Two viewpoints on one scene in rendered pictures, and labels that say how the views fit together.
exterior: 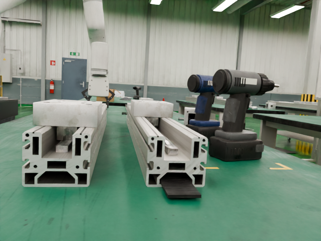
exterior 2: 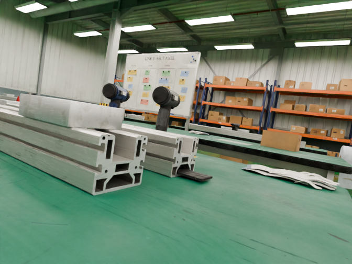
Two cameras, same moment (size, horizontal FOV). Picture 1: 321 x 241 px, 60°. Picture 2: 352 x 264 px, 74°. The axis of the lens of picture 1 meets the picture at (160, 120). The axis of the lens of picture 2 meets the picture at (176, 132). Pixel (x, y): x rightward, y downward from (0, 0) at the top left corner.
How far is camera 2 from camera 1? 0.39 m
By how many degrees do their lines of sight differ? 48
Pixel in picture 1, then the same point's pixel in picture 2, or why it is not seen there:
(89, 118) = (117, 120)
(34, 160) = (106, 165)
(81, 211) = (185, 201)
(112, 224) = (216, 203)
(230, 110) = (164, 117)
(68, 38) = not seen: outside the picture
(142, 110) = not seen: hidden behind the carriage
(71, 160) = (133, 161)
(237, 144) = not seen: hidden behind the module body
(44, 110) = (80, 110)
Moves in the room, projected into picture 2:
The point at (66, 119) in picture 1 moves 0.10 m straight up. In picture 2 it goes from (98, 121) to (106, 62)
